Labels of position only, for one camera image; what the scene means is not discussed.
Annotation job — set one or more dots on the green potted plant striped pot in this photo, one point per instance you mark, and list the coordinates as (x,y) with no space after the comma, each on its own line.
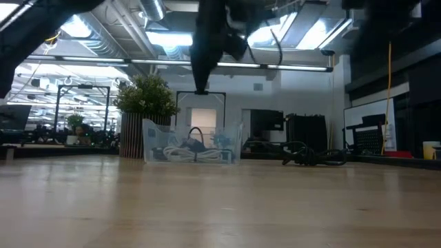
(144,103)

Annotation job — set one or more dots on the white whiteboard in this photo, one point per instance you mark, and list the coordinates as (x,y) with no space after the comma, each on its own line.
(358,115)

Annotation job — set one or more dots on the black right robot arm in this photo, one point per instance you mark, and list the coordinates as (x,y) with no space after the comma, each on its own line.
(389,24)

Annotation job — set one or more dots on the small green background plant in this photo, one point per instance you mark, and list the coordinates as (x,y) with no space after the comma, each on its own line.
(74,121)

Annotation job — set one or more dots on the person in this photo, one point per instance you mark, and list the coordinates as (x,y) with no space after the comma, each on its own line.
(82,134)

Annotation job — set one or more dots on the long ceiling light strip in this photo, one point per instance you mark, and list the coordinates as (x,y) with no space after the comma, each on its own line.
(172,62)

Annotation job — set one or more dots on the dark computer monitor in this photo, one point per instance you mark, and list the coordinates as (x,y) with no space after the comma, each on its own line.
(14,118)

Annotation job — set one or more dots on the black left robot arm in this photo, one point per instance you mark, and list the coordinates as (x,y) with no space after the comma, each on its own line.
(31,34)

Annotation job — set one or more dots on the black chair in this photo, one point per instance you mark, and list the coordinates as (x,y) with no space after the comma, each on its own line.
(370,136)

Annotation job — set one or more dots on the clear plastic bin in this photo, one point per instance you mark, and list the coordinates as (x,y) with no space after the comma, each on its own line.
(193,146)

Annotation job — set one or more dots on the black background frame stand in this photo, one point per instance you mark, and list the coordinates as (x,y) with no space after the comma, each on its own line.
(200,93)

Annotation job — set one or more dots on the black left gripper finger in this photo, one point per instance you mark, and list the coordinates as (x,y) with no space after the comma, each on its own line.
(237,46)
(204,58)

